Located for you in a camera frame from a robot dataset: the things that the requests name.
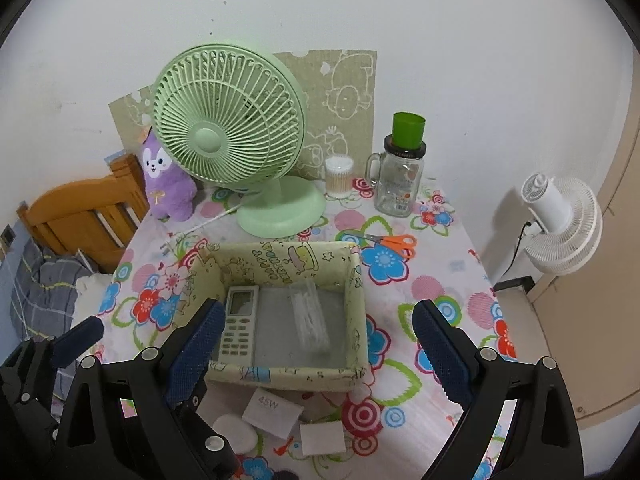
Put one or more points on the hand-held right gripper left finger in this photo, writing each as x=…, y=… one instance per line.
x=195, y=345

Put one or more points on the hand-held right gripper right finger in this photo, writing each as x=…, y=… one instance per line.
x=445, y=355

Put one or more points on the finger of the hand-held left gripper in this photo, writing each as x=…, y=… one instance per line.
x=75, y=342
x=215, y=455

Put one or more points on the white charger box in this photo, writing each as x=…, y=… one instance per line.
x=272, y=410

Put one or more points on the cartoon print fabric box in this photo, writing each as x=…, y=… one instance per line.
x=280, y=260

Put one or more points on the white round pad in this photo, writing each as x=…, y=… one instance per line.
x=237, y=432

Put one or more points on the white remote control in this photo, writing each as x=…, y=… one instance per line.
x=240, y=330

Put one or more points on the plaid grey cushion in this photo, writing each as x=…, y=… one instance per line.
x=40, y=285

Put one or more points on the floral tablecloth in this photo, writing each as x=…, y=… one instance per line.
x=400, y=280

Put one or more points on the black flat device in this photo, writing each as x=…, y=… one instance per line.
x=512, y=284

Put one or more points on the white square pad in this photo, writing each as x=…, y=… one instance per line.
x=322, y=439

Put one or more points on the clear plastic packet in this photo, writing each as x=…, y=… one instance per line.
x=310, y=320

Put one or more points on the wooden bed headboard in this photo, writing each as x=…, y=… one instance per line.
x=65, y=210

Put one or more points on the purple plush toy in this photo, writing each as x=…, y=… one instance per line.
x=167, y=190

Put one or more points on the white standing fan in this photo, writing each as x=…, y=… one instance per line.
x=565, y=230

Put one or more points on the glass mug jar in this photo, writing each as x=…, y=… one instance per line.
x=397, y=185

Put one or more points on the beige door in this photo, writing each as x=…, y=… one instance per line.
x=620, y=260

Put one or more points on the clear cotton swab container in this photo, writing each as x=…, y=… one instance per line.
x=340, y=180

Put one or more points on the green desk fan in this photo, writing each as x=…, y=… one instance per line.
x=210, y=140

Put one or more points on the green plastic cup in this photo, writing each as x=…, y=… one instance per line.
x=408, y=130

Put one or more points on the beige cartoon printed wall sheet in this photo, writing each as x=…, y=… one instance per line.
x=345, y=100

